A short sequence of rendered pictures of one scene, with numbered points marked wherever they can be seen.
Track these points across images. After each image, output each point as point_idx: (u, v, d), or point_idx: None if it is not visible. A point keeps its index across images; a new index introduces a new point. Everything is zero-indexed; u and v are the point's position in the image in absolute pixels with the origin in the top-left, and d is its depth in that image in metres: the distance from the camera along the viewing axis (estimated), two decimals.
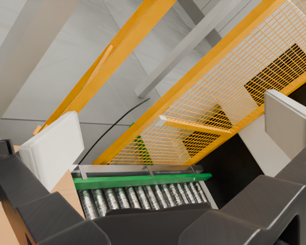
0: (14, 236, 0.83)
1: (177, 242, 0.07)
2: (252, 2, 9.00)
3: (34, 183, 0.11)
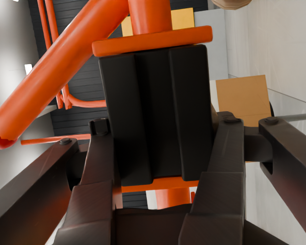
0: None
1: (177, 242, 0.07)
2: None
3: (109, 164, 0.12)
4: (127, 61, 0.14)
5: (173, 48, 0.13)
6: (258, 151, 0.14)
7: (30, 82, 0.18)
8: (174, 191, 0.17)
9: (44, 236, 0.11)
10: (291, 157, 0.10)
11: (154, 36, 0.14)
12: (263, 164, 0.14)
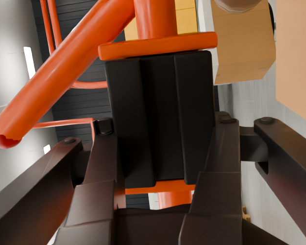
0: None
1: (177, 242, 0.07)
2: None
3: (111, 164, 0.12)
4: (133, 66, 0.14)
5: (178, 54, 0.14)
6: (253, 151, 0.14)
7: (36, 83, 0.18)
8: (176, 194, 0.18)
9: (47, 236, 0.11)
10: (287, 157, 0.10)
11: (159, 41, 0.14)
12: (258, 164, 0.14)
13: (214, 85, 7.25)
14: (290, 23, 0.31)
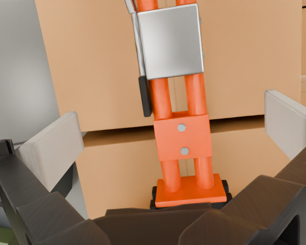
0: None
1: (177, 242, 0.07)
2: None
3: (34, 183, 0.11)
4: None
5: None
6: None
7: None
8: (163, 183, 0.37)
9: None
10: None
11: None
12: None
13: None
14: None
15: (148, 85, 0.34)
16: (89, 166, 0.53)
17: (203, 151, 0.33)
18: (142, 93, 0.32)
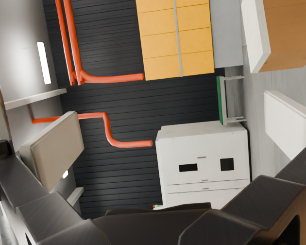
0: None
1: (177, 242, 0.07)
2: None
3: (34, 183, 0.11)
4: None
5: None
6: None
7: None
8: None
9: None
10: None
11: None
12: None
13: (227, 79, 7.42)
14: None
15: None
16: None
17: None
18: None
